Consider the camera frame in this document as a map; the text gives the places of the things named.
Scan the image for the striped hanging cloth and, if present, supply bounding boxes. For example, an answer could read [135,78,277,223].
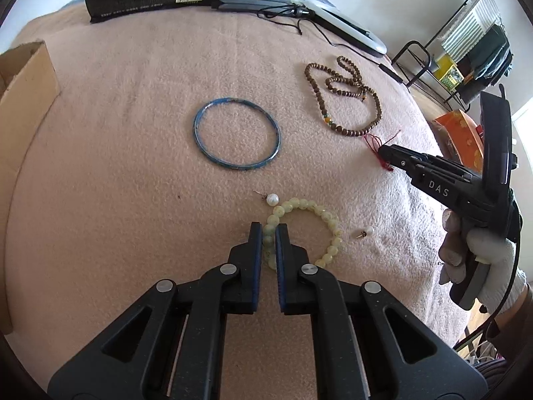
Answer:
[440,0,499,61]

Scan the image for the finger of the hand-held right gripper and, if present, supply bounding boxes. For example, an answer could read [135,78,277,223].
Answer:
[380,144,474,184]

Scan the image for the orange box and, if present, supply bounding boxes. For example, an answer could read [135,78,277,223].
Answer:
[432,110,486,172]

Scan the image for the black clothes rack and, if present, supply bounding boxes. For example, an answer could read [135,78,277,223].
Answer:
[391,0,517,113]

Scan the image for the blue bangle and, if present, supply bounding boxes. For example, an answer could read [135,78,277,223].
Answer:
[193,97,281,171]

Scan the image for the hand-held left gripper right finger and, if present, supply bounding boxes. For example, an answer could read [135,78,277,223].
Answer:
[275,224,488,400]

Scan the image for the black ring light cable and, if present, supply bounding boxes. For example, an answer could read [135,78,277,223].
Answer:
[257,6,407,86]

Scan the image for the cardboard box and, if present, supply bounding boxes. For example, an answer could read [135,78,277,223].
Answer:
[0,41,60,334]

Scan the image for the person's right forearm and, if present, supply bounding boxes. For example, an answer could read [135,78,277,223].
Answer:
[483,281,533,367]

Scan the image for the person's right hand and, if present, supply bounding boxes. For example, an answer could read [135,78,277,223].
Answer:
[438,208,527,314]

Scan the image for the yellow green box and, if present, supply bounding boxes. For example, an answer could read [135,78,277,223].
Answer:
[434,53,464,89]

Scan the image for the black ring light stand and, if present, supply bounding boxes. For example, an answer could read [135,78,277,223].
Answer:
[212,0,312,18]

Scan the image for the white ring light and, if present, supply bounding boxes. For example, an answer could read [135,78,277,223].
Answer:
[307,0,388,57]

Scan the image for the brown wooden bead necklace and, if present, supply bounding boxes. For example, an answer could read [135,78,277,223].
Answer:
[305,55,403,172]

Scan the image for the pale green bead bracelet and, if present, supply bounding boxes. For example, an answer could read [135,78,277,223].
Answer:
[262,197,344,270]

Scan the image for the dark hanging clothes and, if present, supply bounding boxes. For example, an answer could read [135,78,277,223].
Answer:
[457,25,514,106]

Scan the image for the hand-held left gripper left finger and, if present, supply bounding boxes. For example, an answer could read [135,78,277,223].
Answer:
[47,222,264,400]

